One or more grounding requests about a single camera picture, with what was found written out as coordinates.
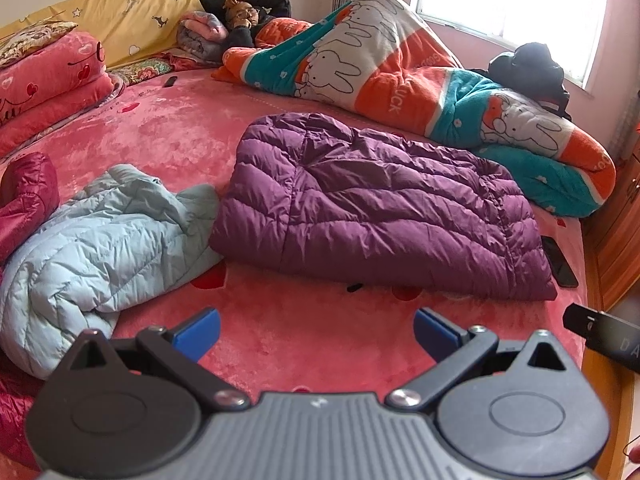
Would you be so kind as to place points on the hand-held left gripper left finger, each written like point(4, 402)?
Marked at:
point(200, 335)

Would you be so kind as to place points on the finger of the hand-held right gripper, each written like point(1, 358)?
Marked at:
point(582, 322)

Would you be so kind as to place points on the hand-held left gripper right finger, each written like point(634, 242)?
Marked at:
point(435, 332)

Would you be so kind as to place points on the purple down jacket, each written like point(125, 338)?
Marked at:
point(375, 200)

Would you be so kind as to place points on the pile of black clothes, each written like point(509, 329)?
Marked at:
point(530, 72)

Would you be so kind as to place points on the black smartphone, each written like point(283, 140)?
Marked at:
point(559, 260)

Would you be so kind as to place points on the wooden cabinet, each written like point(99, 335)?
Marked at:
point(625, 240)

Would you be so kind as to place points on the light blue down jacket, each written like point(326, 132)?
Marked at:
point(100, 250)

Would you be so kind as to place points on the red down jacket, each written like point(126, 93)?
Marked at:
point(30, 195)

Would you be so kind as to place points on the small black remote control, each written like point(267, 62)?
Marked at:
point(170, 81)

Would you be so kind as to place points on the floral patterned cloth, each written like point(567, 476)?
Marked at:
point(145, 67)

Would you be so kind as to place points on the rabbit print quilt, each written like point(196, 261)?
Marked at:
point(375, 60)

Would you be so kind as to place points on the folded pink heart blanket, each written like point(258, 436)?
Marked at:
point(50, 90)

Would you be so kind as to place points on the folded grey pink blanket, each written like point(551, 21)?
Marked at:
point(202, 37)

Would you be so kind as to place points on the yellow headboard cover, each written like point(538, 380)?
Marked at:
point(140, 15)

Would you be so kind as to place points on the window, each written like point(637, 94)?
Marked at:
point(500, 0)

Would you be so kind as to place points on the floral pillow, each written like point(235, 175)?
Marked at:
point(35, 37)

